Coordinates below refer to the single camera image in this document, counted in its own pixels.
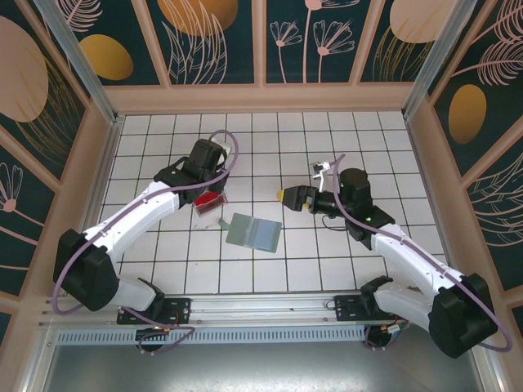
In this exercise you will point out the aluminium corner post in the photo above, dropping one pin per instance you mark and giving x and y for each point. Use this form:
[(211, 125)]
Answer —
[(79, 61), (441, 61)]

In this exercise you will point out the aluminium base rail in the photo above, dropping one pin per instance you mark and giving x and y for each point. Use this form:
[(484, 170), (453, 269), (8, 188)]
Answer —
[(261, 306)]

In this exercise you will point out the grey metal panel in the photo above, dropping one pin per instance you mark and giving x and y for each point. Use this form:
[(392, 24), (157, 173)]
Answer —
[(261, 367)]

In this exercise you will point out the teal and red card box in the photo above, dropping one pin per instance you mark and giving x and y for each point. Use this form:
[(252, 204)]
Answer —
[(208, 200)]

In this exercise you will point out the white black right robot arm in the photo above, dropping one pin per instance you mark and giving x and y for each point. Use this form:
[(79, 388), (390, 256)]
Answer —
[(408, 261)]

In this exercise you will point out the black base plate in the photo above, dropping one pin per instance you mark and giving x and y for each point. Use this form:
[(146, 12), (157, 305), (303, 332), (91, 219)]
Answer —
[(181, 306), (345, 306)]

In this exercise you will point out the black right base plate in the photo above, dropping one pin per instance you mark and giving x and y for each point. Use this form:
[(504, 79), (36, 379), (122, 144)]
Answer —
[(345, 306)]

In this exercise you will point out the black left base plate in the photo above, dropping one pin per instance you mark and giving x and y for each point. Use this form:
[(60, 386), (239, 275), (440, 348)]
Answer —
[(181, 306)]

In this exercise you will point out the grey-green card holder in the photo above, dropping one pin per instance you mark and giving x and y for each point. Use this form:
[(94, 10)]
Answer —
[(253, 230)]

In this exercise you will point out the aluminium side rail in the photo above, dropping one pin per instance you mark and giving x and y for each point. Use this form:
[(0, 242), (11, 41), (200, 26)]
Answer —
[(97, 183), (429, 183)]

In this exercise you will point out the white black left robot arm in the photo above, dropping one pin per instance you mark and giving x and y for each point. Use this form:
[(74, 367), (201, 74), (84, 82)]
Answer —
[(135, 212)]

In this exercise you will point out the small green controller board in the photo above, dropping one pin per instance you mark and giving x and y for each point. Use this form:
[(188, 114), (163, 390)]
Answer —
[(394, 328)]

